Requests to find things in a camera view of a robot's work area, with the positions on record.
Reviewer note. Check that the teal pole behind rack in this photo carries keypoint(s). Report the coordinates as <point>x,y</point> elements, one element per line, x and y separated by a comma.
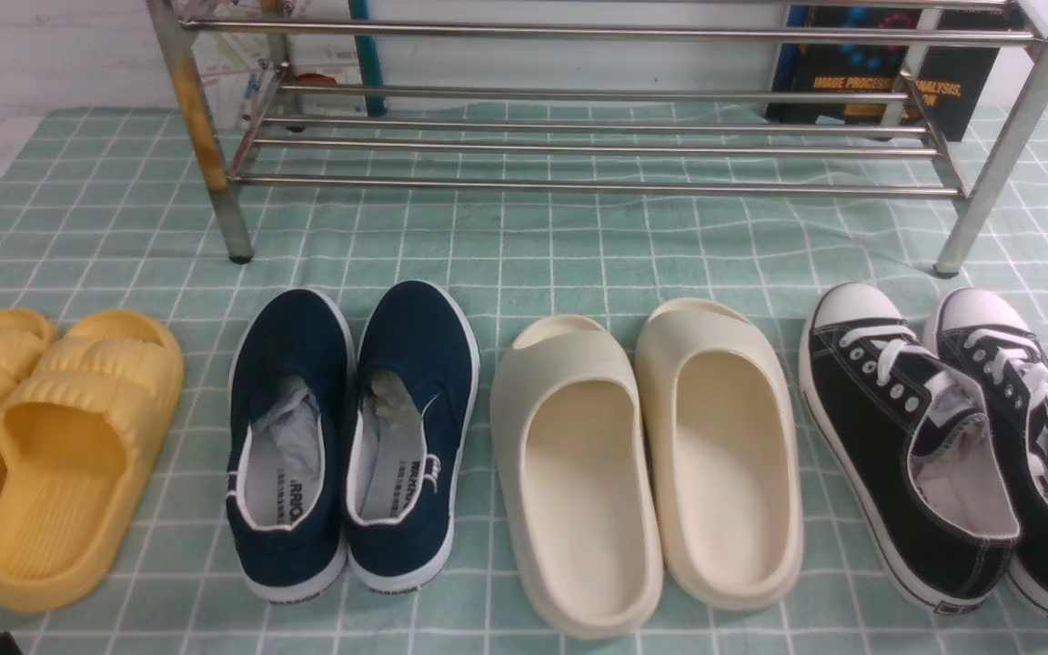
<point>368,60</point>

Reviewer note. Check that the right black lace-up sneaker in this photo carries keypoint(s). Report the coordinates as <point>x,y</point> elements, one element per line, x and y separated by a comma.
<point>982,335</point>

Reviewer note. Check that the black lace-up sneaker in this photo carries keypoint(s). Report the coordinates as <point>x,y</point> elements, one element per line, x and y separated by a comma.
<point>982,335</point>
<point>914,440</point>

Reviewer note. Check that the steel shoe rack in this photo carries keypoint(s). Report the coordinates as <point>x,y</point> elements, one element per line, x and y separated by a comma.
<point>907,131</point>

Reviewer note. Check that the right cream slide sandal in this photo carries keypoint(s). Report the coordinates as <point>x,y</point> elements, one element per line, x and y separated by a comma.
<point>723,441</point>

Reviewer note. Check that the green checkered tablecloth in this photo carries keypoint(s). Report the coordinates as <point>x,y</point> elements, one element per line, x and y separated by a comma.
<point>104,208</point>

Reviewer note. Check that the cream slide sandal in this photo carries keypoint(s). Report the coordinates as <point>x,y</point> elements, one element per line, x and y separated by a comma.
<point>568,441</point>
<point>723,441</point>

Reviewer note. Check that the dark image processing book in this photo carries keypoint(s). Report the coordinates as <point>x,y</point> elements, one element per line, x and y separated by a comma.
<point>951,80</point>

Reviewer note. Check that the right yellow slide sandal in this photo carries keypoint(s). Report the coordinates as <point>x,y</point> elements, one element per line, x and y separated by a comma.
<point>80,438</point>

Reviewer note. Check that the navy canvas shoe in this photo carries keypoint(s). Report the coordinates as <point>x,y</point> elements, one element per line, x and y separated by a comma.
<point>418,380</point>
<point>290,386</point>

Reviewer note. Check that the left cream slide sandal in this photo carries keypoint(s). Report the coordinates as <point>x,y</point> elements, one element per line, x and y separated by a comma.
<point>568,441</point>

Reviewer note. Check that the left black lace-up sneaker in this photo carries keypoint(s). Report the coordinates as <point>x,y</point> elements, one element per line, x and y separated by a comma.
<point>914,440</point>

